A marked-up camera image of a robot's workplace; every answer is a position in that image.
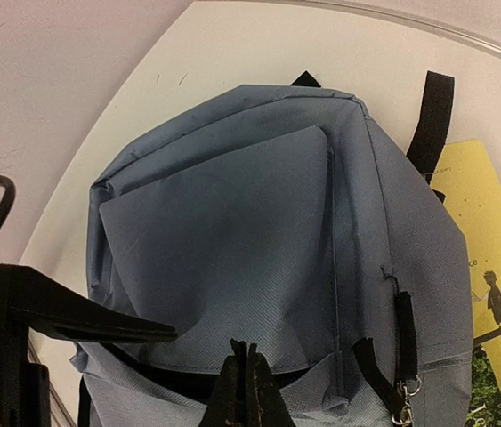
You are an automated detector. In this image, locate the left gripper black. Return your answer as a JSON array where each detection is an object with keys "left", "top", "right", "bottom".
[{"left": 0, "top": 264, "right": 177, "bottom": 426}]

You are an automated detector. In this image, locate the green fantasy cover book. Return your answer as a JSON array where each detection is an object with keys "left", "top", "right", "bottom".
[{"left": 465, "top": 346, "right": 501, "bottom": 427}]

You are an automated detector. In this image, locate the yellow paperback book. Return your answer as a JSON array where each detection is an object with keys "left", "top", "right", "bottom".
[{"left": 432, "top": 140, "right": 501, "bottom": 391}]

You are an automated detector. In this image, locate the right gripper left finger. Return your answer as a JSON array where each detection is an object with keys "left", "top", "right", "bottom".
[{"left": 199, "top": 339, "right": 248, "bottom": 427}]

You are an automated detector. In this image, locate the blue student backpack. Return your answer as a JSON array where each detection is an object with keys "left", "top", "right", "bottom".
[{"left": 73, "top": 73, "right": 473, "bottom": 426}]

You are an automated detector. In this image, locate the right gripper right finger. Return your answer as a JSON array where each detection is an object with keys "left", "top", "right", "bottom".
[{"left": 246, "top": 343, "right": 295, "bottom": 427}]

